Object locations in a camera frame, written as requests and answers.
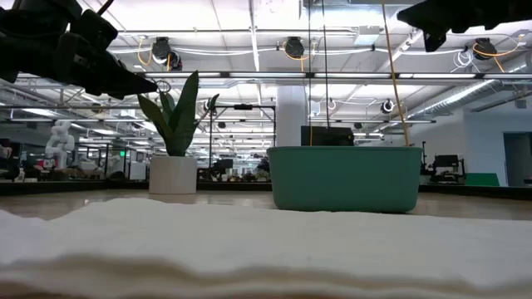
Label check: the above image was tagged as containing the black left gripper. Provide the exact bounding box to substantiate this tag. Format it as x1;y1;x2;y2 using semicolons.
53;32;160;100

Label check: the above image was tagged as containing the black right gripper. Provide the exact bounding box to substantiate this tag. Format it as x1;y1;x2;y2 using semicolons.
397;0;532;53

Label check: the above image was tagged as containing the green plastic tupperware container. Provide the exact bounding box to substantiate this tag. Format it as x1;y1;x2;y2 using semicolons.
266;145;424;214

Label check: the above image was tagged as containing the green snake plant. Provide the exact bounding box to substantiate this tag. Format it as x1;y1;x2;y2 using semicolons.
132;69;220;158

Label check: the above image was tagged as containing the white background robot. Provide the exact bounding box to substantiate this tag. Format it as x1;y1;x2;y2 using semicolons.
44;120;76;169

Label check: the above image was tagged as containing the white plant pot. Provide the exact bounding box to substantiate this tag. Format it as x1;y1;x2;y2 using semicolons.
148;154;199;195

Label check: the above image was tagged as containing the black desk equipment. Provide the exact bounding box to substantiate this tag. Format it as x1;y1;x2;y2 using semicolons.
431;154;466;184

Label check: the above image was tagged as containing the green board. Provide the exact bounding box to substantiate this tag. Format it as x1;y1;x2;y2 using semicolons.
464;172;500;188

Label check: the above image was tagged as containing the white pillar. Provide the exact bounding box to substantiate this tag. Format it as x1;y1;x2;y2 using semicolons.
275;85;309;147

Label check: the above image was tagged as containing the white folded cloth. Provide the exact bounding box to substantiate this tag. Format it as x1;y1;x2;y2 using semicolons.
0;197;532;299

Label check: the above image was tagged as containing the white coiled cable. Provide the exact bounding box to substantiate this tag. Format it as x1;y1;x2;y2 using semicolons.
452;48;475;74

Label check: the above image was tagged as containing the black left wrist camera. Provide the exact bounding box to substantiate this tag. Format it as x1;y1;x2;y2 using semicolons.
69;8;120;53

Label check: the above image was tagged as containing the thick yellow hanging cable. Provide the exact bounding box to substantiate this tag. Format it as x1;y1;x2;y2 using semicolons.
381;0;412;147

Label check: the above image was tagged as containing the silver ventilation duct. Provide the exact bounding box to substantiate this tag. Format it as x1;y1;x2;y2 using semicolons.
406;78;508;121

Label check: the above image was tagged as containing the black metal frame rig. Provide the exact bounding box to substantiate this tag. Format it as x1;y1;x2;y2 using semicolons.
209;103;278;172

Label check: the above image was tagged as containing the thin black hanging cable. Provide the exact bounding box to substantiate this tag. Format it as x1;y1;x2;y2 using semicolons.
322;0;331;128

